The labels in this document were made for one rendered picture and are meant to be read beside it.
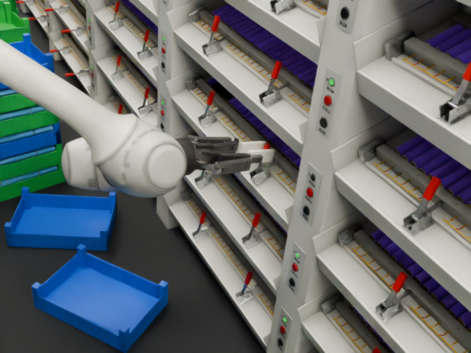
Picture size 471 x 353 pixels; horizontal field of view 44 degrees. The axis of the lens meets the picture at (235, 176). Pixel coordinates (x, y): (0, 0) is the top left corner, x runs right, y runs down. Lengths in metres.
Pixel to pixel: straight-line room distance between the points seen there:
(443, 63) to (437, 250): 0.27
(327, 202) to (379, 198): 0.12
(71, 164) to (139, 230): 0.88
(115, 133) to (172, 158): 0.10
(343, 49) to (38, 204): 1.32
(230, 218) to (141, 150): 0.64
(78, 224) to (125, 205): 0.18
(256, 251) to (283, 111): 0.39
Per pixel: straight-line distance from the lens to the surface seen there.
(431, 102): 0.86
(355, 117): 0.99
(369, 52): 0.93
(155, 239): 1.87
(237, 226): 1.46
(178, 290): 1.71
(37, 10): 3.40
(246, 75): 1.30
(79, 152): 1.05
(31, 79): 0.95
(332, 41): 0.97
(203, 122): 1.48
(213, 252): 1.67
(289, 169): 1.27
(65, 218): 1.96
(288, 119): 1.15
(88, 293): 1.71
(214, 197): 1.55
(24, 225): 1.96
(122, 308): 1.66
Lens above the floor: 1.23
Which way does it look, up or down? 35 degrees down
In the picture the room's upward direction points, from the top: 6 degrees clockwise
